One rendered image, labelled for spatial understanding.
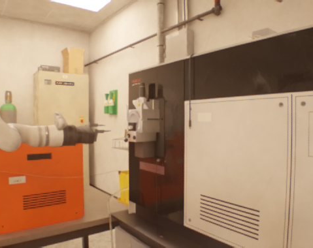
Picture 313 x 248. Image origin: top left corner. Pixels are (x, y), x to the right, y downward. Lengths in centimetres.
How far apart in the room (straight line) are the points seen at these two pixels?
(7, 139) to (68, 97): 335
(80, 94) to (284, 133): 374
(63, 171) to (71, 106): 291
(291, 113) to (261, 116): 9
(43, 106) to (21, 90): 52
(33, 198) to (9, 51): 339
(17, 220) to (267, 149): 107
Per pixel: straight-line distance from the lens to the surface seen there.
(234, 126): 81
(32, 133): 89
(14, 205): 129
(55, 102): 410
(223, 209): 88
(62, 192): 133
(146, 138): 106
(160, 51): 286
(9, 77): 438
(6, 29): 455
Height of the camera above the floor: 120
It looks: 1 degrees down
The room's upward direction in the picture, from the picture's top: straight up
